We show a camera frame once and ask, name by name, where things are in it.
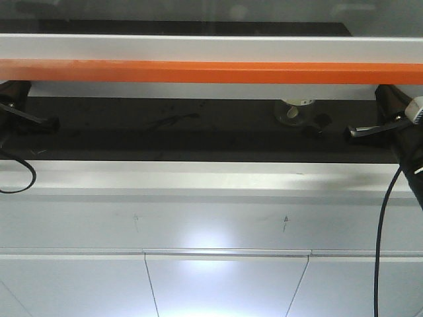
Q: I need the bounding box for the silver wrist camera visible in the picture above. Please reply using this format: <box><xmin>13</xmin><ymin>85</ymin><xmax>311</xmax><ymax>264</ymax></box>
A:
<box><xmin>404</xmin><ymin>96</ymin><xmax>423</xmax><ymax>125</ymax></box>

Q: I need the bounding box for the orange and white sash handle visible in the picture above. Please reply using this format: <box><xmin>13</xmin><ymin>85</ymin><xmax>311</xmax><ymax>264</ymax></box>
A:
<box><xmin>1</xmin><ymin>34</ymin><xmax>422</xmax><ymax>100</ymax></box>

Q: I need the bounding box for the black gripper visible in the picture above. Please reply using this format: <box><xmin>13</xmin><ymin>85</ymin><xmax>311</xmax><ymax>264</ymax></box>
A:
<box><xmin>345</xmin><ymin>85</ymin><xmax>422</xmax><ymax>172</ymax></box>

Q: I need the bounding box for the glass jar with beige lid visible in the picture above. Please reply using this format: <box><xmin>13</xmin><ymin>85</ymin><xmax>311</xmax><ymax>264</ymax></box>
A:
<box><xmin>274</xmin><ymin>99</ymin><xmax>316</xmax><ymax>127</ymax></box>

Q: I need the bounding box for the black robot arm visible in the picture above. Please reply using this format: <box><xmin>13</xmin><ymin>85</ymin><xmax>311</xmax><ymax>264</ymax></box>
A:
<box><xmin>344</xmin><ymin>85</ymin><xmax>422</xmax><ymax>205</ymax></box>

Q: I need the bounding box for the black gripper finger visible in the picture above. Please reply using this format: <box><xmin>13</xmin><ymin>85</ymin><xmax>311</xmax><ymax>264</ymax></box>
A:
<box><xmin>0</xmin><ymin>81</ymin><xmax>32</xmax><ymax>106</ymax></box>
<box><xmin>1</xmin><ymin>103</ymin><xmax>59</xmax><ymax>132</ymax></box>

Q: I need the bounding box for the white fume hood base cabinet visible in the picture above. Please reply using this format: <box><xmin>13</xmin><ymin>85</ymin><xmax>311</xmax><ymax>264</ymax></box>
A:
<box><xmin>1</xmin><ymin>160</ymin><xmax>397</xmax><ymax>316</ymax></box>

